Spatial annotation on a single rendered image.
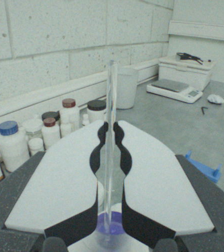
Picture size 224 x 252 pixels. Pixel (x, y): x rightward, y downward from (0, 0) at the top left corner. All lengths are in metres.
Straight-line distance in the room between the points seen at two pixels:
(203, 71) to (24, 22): 0.89
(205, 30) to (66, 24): 1.00
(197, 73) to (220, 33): 0.41
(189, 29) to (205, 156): 1.08
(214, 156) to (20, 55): 0.64
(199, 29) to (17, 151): 1.34
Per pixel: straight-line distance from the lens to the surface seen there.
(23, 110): 0.63
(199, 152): 0.60
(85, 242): 0.26
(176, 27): 1.55
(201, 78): 1.17
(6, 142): 0.46
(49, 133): 0.52
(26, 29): 0.65
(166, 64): 1.21
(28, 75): 0.66
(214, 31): 1.48
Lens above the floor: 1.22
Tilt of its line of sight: 29 degrees down
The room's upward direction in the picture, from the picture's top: 2 degrees clockwise
